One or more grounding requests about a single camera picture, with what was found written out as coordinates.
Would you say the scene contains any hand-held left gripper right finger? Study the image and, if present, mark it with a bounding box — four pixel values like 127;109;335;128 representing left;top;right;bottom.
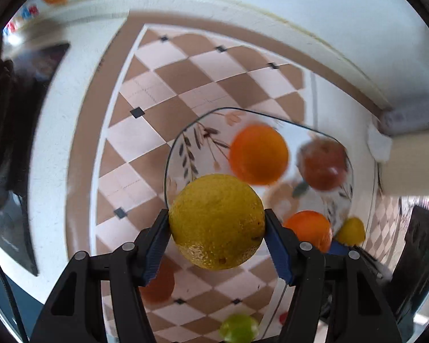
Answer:
264;209;403;343

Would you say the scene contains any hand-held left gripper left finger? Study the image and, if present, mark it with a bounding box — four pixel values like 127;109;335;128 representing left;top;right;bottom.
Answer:
30;209;171;343

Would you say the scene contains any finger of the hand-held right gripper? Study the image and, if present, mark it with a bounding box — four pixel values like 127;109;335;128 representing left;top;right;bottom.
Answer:
327;241;351;256

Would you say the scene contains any large yellow lemon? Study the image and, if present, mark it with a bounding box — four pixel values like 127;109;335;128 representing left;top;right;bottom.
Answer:
169;174;266;271

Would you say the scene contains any floral glass plate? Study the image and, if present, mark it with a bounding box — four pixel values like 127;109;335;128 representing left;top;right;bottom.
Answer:
164;108;355;336

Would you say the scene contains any small yellow lemon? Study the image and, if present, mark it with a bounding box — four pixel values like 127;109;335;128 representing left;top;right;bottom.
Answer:
335;217;366;246

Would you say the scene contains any small orange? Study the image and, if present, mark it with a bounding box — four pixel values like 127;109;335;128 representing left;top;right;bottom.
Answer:
283;211;333;254

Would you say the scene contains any red-orange fruit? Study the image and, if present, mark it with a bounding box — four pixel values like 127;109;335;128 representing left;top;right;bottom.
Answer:
139;257;175;304

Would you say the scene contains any red apple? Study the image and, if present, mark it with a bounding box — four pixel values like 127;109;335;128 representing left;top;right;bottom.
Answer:
299;138;348;191

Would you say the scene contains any green lime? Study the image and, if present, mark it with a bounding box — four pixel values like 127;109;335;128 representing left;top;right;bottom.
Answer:
220;314;260;343

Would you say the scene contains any beige padded furniture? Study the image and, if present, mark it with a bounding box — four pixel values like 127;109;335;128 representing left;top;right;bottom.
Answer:
367;92;429;198

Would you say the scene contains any large orange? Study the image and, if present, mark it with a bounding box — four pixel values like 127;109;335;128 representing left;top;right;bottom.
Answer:
229;123;289;186

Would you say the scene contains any checkered tablecloth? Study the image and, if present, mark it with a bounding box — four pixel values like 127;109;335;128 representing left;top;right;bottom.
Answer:
32;0;412;343

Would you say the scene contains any dark furniture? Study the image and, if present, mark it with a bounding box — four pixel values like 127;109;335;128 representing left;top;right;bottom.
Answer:
0;41;72;276

